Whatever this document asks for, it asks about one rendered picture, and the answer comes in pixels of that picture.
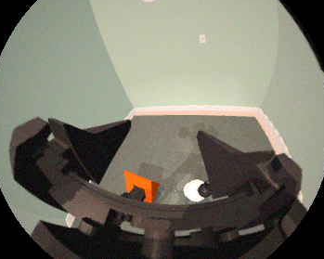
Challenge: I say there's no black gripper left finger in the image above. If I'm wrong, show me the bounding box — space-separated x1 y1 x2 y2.
48 117 132 185

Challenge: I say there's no glass french press with black knob plunger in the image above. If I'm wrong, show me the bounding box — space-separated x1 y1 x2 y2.
184 180 212 201

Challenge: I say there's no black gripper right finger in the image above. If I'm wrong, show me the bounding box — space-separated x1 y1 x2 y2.
197 130 277 200

